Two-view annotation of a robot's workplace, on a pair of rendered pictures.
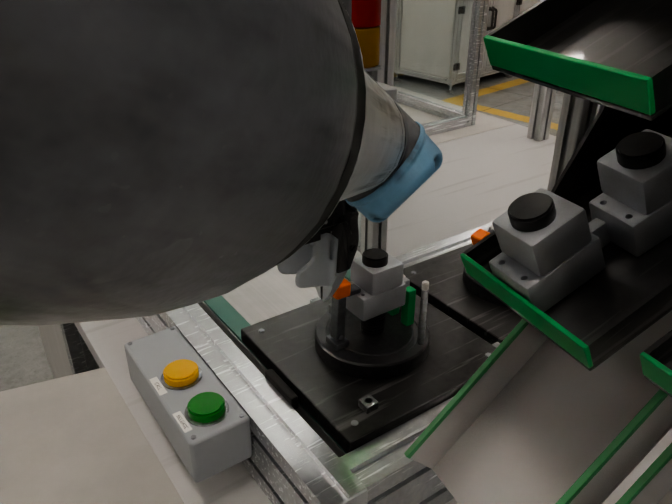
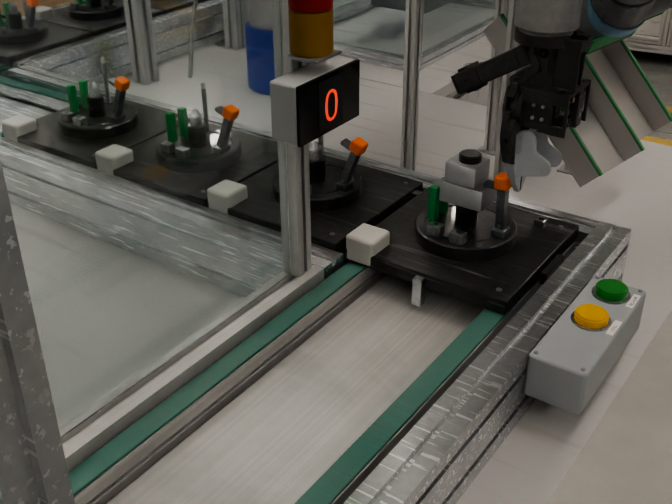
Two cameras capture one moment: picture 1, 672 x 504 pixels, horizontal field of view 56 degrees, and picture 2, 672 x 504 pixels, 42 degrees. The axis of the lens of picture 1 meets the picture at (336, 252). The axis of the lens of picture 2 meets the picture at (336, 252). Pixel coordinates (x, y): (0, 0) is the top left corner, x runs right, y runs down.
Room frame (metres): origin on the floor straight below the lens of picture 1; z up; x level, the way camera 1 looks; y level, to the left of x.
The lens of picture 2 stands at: (1.16, 0.89, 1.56)
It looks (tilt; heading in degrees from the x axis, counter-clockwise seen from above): 30 degrees down; 250
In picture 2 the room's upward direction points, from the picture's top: straight up
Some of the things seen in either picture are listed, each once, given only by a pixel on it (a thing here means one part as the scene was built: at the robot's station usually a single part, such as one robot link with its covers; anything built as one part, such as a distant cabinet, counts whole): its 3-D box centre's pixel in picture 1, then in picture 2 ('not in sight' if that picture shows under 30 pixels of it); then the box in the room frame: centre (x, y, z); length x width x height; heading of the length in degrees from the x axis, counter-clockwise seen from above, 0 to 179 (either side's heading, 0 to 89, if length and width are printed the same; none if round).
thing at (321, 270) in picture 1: (318, 273); (539, 156); (0.57, 0.02, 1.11); 0.06 x 0.03 x 0.09; 125
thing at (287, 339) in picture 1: (371, 348); (464, 241); (0.63, -0.04, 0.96); 0.24 x 0.24 x 0.02; 35
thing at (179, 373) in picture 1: (181, 375); (591, 318); (0.58, 0.18, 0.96); 0.04 x 0.04 x 0.02
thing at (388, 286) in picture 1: (381, 277); (462, 175); (0.64, -0.05, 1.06); 0.08 x 0.04 x 0.07; 125
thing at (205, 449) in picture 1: (184, 396); (587, 339); (0.58, 0.18, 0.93); 0.21 x 0.07 x 0.06; 35
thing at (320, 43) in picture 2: (360, 45); (311, 30); (0.85, -0.03, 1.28); 0.05 x 0.05 x 0.05
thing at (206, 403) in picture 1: (206, 409); (611, 292); (0.52, 0.14, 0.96); 0.04 x 0.04 x 0.02
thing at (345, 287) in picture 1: (344, 307); (496, 200); (0.61, -0.01, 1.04); 0.04 x 0.02 x 0.08; 125
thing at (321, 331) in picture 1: (372, 336); (465, 229); (0.63, -0.04, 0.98); 0.14 x 0.14 x 0.02
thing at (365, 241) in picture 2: not in sight; (367, 245); (0.77, -0.07, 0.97); 0.05 x 0.05 x 0.04; 35
